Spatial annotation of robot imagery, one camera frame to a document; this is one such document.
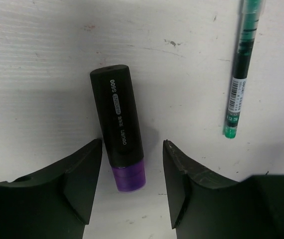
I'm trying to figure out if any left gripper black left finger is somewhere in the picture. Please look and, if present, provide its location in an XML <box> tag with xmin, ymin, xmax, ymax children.
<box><xmin>0</xmin><ymin>139</ymin><xmax>102</xmax><ymax>239</ymax></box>

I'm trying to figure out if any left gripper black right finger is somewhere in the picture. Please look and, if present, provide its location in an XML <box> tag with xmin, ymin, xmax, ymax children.
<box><xmin>163</xmin><ymin>140</ymin><xmax>284</xmax><ymax>239</ymax></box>

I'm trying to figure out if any purple cap black highlighter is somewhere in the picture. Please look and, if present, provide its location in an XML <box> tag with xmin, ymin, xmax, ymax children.
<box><xmin>90</xmin><ymin>65</ymin><xmax>146</xmax><ymax>192</ymax></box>

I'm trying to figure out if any green ink pen refill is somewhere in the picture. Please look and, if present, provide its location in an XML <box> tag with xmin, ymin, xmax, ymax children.
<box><xmin>224</xmin><ymin>0</ymin><xmax>265</xmax><ymax>139</ymax></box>

